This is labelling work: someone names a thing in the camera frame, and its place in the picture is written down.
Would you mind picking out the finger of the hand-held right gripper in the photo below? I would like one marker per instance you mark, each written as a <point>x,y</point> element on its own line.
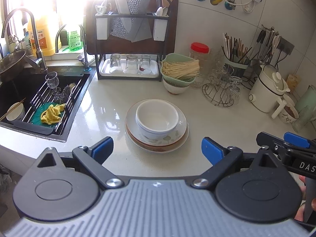
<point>270,142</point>
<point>297,139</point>

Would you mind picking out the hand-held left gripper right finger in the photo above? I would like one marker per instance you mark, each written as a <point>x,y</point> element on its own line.
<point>212,150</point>

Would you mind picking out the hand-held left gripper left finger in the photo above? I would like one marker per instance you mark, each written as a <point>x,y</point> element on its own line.
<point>103,149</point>

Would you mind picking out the white plate pink flower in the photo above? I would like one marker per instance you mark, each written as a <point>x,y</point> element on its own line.
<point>158,150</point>

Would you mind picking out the small cream white bowl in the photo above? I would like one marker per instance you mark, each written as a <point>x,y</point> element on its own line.
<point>158,114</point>

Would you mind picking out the person's right hand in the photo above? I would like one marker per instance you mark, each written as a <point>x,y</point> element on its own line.
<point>301,180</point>

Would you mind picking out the printed white mug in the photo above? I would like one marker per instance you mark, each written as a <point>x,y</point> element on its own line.
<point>288,116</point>

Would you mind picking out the pale green pitcher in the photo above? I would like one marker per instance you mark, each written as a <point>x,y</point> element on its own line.
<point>307,98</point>

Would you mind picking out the white electric pot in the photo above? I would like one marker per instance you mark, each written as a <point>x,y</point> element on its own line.
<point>264,96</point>

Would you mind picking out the yellow cloth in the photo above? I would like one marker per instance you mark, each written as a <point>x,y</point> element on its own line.
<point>51,114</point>

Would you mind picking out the clear patterned glass cup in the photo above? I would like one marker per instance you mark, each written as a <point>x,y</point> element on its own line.
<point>235,90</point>

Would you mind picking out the steel wool scourer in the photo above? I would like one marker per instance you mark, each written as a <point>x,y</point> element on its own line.
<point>61,95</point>

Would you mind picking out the white ceramic bowl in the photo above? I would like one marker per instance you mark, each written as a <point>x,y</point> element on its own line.
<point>176,88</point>

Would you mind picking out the green cloth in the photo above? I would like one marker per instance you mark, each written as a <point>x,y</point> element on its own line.
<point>37,114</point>

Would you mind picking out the white drip tray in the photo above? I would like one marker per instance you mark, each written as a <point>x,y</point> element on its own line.
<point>105,71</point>

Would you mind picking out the roll-up sink drain rack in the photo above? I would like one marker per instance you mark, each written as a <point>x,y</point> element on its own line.
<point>39,96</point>

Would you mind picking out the cluster of clear glass cups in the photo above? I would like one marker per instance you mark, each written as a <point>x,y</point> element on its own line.
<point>218,66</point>

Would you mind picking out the clear wine glass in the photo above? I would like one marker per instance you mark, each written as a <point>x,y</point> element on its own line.
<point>51,80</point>

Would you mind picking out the clear drinking glass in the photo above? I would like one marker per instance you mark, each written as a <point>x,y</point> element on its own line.
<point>131,64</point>
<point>145,64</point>
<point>115,63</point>

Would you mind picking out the dried noodles bundle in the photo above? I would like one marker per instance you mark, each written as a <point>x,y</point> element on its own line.
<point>180,69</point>

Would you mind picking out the white bowl with chopsticks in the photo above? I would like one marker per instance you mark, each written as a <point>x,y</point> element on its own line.
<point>16,113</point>

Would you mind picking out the clear jar red lid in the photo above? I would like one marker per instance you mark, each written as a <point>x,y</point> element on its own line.
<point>199,53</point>

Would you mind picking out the small steel faucet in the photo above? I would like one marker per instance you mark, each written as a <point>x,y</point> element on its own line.
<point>84,51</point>

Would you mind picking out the bowl with chopsticks in sink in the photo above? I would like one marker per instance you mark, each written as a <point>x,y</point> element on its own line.
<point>12,108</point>

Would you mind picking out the green colander basket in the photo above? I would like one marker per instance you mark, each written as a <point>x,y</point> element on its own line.
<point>175,57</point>

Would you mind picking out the bundle of chopsticks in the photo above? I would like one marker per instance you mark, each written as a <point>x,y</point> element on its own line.
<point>234,47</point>

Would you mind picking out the plastic bags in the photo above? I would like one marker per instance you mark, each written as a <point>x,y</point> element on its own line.
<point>5,177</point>

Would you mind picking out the black kitchen sink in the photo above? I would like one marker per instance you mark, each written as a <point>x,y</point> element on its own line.
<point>9,93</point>

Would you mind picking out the green detergent bottle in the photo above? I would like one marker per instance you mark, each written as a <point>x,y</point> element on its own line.
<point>74,39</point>

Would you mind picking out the white utensil cup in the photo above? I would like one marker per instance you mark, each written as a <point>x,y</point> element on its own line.
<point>159,29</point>
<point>102,29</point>

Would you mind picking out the brown cutting board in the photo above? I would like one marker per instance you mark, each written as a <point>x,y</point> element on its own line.
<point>172,37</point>

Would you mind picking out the tall steel sink faucet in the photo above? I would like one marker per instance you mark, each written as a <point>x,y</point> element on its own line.
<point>38,44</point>

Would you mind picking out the steel pan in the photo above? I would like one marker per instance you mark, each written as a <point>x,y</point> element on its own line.
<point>11,65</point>

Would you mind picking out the plain steel cleaver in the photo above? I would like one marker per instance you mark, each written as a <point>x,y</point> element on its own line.
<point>142,29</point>

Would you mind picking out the yellow oil bottle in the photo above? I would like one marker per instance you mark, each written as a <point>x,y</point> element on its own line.
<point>45,37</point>

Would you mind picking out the patterned steel cleaver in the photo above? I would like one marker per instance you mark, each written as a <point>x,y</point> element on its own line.
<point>123,22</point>

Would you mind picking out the black dish rack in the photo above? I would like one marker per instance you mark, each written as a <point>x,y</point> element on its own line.
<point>133,16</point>

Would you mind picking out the wall rail with utensils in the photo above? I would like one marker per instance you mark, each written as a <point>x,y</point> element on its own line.
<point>269,42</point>

